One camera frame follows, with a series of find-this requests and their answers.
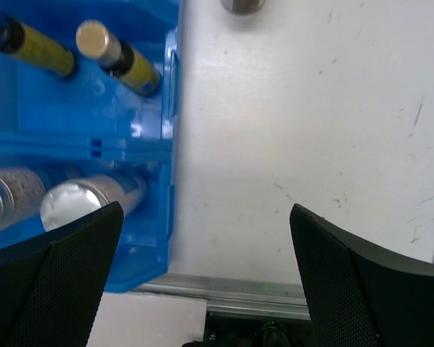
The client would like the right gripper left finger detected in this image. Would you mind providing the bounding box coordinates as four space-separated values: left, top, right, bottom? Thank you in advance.
0 202 124 346

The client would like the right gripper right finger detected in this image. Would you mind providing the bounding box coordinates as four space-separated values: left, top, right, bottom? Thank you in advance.
289 204 434 346

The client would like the silver-lid shaker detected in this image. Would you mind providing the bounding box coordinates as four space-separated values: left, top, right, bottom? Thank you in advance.
40 170 148 231
0 166 80 236

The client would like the yellow-label small bottle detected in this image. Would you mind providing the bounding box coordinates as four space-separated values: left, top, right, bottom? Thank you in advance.
0 15 78 80
75 20 161 96

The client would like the dark sauce jar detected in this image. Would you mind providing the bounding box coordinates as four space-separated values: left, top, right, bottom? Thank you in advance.
220 0 265 16

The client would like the blue three-compartment plastic bin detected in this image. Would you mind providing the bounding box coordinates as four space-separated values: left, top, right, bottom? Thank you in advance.
0 1 183 293

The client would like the front aluminium frame rail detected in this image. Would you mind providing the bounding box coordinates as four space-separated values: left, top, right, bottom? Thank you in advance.
135 273 310 320

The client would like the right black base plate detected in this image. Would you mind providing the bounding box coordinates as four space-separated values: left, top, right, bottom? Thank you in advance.
184 312 317 346

